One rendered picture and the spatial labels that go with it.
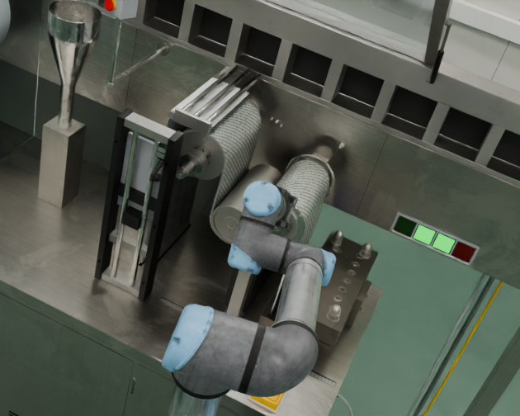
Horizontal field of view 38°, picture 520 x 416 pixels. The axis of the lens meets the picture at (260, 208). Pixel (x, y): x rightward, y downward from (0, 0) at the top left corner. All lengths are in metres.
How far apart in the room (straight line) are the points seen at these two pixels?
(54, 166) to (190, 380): 1.21
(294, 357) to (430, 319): 2.64
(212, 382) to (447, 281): 2.97
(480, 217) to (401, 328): 1.63
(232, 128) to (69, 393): 0.93
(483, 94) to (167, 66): 0.91
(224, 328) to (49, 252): 1.11
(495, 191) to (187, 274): 0.91
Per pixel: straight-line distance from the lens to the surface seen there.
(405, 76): 2.03
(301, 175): 2.03
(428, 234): 2.21
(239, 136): 1.99
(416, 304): 3.88
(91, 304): 2.10
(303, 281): 1.45
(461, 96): 2.02
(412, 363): 3.57
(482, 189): 2.12
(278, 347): 1.21
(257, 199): 1.55
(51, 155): 2.31
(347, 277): 2.20
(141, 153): 1.90
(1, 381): 2.51
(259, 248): 1.56
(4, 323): 2.31
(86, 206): 2.42
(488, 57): 4.45
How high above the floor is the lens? 2.40
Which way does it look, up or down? 36 degrees down
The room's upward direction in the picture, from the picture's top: 17 degrees clockwise
